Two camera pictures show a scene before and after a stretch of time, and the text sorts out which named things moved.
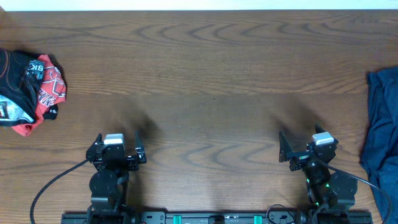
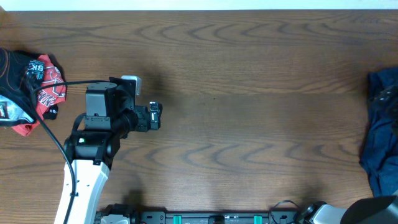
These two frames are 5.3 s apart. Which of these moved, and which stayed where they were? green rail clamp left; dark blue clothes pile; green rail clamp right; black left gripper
Moved: black left gripper
Stayed: green rail clamp right; green rail clamp left; dark blue clothes pile
